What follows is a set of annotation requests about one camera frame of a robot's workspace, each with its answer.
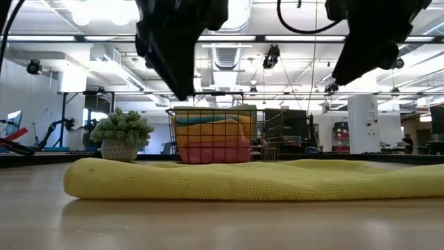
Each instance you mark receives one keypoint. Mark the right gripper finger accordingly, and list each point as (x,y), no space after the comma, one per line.
(357,62)

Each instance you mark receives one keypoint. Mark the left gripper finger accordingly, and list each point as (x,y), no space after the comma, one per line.
(178,73)

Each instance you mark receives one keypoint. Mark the light green microfiber towel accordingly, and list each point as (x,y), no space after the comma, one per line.
(208,112)

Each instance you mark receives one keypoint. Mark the teal microfiber towel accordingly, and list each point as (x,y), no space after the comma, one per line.
(208,119)

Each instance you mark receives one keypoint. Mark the pink microfiber towel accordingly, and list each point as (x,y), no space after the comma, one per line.
(215,152)

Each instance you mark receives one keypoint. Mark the yellow microfiber towel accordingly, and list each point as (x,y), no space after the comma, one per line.
(243,180)

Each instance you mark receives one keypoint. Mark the black background robot arm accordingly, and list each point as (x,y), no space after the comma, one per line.
(52,130)

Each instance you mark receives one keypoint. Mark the black ceiling spotlight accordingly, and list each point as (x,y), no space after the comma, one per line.
(399,63)
(271,55)
(332,87)
(34,67)

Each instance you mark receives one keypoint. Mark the white square pillar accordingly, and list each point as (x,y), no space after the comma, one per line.
(364,121)

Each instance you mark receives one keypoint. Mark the red storage shelf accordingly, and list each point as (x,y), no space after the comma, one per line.
(341,135)

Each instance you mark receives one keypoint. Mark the green artificial plant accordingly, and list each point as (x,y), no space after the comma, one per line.
(121,128)

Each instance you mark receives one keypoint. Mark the black monitor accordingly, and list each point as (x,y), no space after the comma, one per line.
(437,119)
(295,125)

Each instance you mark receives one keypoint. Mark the person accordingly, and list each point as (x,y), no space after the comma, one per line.
(408,142)

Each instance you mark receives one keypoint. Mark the black metal stand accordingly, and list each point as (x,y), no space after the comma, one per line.
(63,111)

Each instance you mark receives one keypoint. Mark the red slanted bar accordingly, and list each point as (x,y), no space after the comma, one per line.
(19,133)

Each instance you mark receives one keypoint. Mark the tilted computer monitor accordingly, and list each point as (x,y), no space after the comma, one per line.
(14,121)

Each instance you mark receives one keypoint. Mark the black aluminium table frame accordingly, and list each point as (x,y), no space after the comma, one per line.
(381,158)

